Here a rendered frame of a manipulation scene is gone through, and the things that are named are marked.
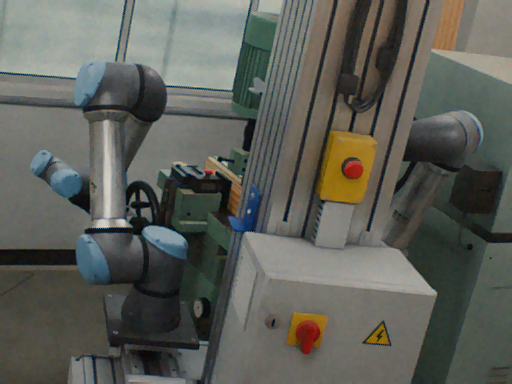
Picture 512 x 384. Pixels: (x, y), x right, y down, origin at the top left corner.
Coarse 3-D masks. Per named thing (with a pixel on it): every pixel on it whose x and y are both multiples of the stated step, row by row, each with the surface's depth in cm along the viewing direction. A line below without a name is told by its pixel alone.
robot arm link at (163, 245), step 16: (144, 240) 225; (160, 240) 224; (176, 240) 227; (144, 256) 222; (160, 256) 224; (176, 256) 225; (144, 272) 223; (160, 272) 225; (176, 272) 227; (144, 288) 228; (160, 288) 227; (176, 288) 229
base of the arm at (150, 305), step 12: (132, 288) 232; (132, 300) 230; (144, 300) 228; (156, 300) 228; (168, 300) 229; (132, 312) 230; (144, 312) 228; (156, 312) 228; (168, 312) 229; (180, 312) 234; (132, 324) 229; (144, 324) 228; (156, 324) 228; (168, 324) 229
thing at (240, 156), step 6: (234, 150) 300; (240, 150) 300; (234, 156) 300; (240, 156) 296; (246, 156) 297; (228, 162) 303; (234, 162) 299; (240, 162) 297; (246, 162) 297; (234, 168) 299; (240, 168) 298; (240, 174) 299
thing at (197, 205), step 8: (184, 192) 286; (192, 192) 287; (176, 200) 288; (184, 200) 285; (192, 200) 287; (200, 200) 288; (208, 200) 289; (216, 200) 290; (176, 208) 288; (184, 208) 286; (192, 208) 288; (200, 208) 289; (208, 208) 290; (216, 208) 292; (176, 216) 288; (184, 216) 287; (192, 216) 289; (200, 216) 290
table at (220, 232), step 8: (160, 176) 320; (168, 176) 316; (160, 184) 320; (224, 208) 296; (208, 216) 290; (216, 216) 288; (224, 216) 290; (232, 216) 291; (176, 224) 288; (184, 224) 286; (192, 224) 287; (200, 224) 289; (208, 224) 290; (216, 224) 285; (224, 224) 283; (184, 232) 287; (208, 232) 289; (216, 232) 285; (224, 232) 281; (216, 240) 285; (224, 240) 281
